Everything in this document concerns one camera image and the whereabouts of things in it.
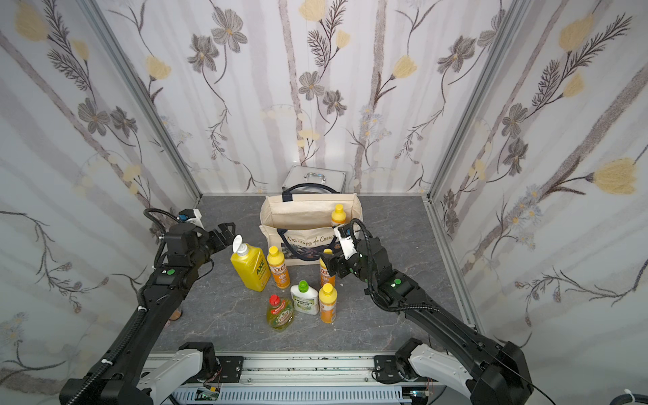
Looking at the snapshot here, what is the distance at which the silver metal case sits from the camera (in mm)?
1036

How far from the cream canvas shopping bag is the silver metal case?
0.27ft

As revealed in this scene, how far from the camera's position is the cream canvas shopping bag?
807mm
